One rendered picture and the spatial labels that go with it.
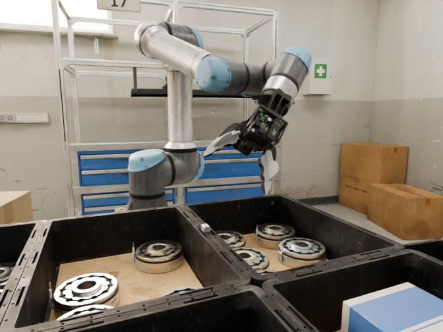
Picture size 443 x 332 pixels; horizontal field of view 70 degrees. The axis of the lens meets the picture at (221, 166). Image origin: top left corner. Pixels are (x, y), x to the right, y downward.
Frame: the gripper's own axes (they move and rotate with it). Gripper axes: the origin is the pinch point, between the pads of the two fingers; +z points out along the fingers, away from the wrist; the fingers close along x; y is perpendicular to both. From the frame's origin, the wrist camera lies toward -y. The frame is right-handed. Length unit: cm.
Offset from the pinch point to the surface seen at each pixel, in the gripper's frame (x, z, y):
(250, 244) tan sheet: 15.3, 6.1, -16.9
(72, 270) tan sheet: -18.1, 30.4, -17.0
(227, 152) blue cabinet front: 21, -89, -180
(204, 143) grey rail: 0, -83, -177
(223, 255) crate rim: 3.0, 15.8, 8.3
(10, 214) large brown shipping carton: -45, 28, -49
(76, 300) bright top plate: -13.4, 32.4, 0.3
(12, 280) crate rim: -21.9, 32.8, 6.8
